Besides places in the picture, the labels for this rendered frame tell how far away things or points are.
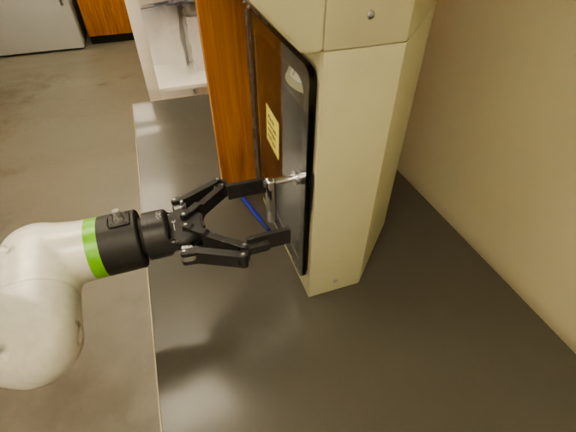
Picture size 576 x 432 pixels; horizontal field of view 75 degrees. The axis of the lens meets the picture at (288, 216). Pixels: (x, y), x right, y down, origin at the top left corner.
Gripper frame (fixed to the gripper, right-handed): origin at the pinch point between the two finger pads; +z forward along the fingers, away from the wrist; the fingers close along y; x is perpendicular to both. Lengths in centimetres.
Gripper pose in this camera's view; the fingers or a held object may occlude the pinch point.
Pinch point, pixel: (270, 208)
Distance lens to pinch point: 63.3
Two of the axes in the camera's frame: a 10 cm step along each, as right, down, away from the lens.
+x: 0.0, 7.4, 6.7
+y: -3.3, -6.4, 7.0
